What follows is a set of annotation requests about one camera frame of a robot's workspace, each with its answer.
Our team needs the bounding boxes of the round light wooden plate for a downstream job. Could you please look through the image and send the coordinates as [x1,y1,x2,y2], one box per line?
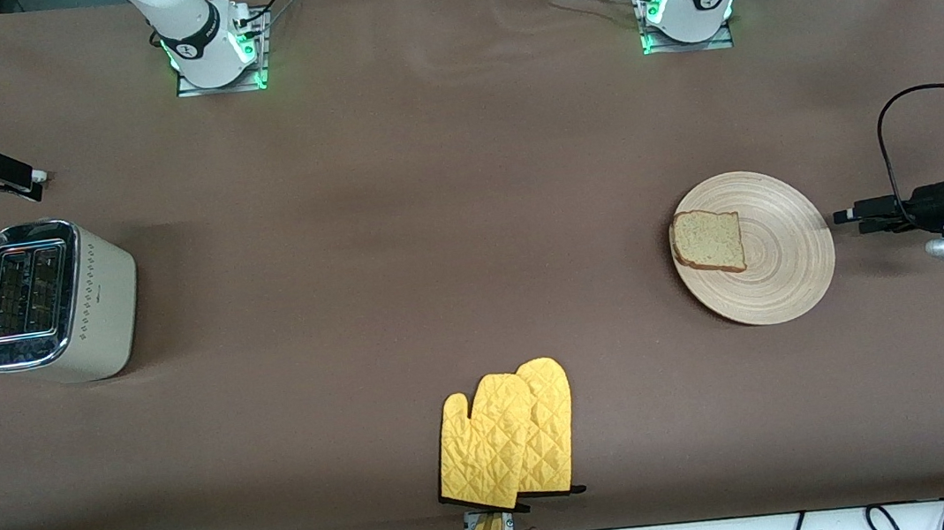
[662,162,843,337]

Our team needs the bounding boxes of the brown crusted bread slice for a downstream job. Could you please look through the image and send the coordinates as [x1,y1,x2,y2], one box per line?
[667,204,748,281]

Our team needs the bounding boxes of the cream and chrome toaster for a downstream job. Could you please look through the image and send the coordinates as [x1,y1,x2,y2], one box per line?
[0,210,149,392]

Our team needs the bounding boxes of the brown table cover cloth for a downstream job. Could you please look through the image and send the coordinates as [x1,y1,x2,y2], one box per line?
[0,0,944,530]

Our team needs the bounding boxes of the yellow quilted oven mitt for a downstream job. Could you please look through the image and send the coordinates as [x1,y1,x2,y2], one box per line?
[501,354,588,503]
[427,369,547,519]

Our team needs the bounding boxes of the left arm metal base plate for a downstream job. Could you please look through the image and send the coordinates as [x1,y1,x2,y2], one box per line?
[636,0,736,58]

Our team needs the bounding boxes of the small metal post bracket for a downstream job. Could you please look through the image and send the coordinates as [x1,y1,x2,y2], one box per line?
[462,508,517,530]

